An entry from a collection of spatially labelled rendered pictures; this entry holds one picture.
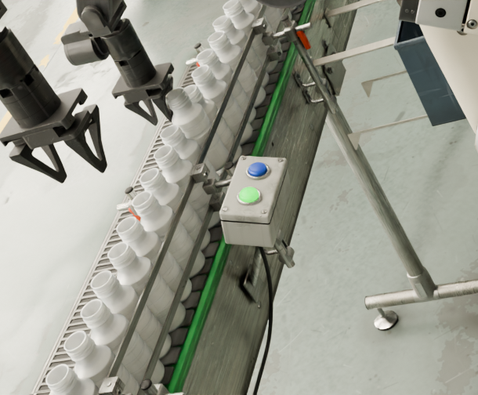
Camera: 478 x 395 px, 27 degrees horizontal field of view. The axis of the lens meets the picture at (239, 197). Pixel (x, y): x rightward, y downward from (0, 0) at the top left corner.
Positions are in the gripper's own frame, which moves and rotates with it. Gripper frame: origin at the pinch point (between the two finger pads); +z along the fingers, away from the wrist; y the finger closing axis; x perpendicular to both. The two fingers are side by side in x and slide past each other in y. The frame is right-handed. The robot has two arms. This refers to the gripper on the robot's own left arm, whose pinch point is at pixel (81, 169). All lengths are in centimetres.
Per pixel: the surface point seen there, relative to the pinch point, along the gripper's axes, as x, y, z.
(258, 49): 80, -12, 33
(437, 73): 86, 18, 53
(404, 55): 86, 13, 47
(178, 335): 9.3, -11.8, 39.9
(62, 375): -9.8, -16.0, 25.3
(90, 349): -5.5, -13.0, 25.3
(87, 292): 137, -154, 140
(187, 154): 39.5, -13.1, 27.5
